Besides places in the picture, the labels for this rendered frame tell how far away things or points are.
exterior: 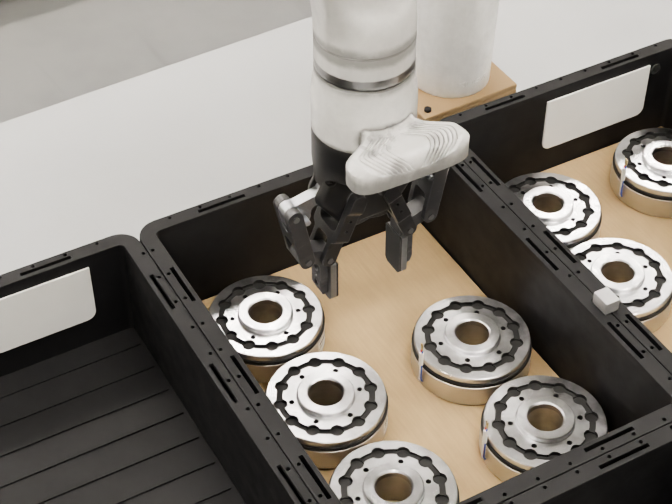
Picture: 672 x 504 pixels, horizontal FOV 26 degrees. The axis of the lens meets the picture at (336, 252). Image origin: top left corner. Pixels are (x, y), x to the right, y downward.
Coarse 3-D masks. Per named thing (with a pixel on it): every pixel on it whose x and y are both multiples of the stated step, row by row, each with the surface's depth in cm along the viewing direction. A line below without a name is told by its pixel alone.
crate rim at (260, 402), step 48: (240, 192) 129; (480, 192) 129; (144, 240) 125; (528, 240) 125; (192, 288) 120; (576, 288) 120; (624, 336) 116; (240, 384) 113; (288, 432) 109; (624, 432) 110; (528, 480) 106
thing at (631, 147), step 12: (636, 132) 146; (648, 132) 146; (660, 132) 146; (624, 144) 145; (636, 144) 146; (624, 156) 144; (636, 156) 144; (636, 168) 142; (648, 168) 142; (636, 180) 141; (648, 180) 141; (660, 180) 141; (648, 192) 140; (660, 192) 140
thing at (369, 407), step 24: (312, 360) 124; (336, 360) 124; (360, 360) 124; (288, 384) 122; (360, 384) 122; (288, 408) 120; (360, 408) 120; (384, 408) 120; (312, 432) 118; (336, 432) 118; (360, 432) 118
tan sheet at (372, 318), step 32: (352, 256) 138; (384, 256) 138; (416, 256) 138; (448, 256) 138; (352, 288) 135; (384, 288) 135; (416, 288) 135; (448, 288) 135; (352, 320) 132; (384, 320) 132; (416, 320) 132; (352, 352) 129; (384, 352) 129; (384, 384) 126; (416, 384) 126; (416, 416) 123; (448, 416) 123; (480, 416) 123; (448, 448) 121; (480, 480) 118
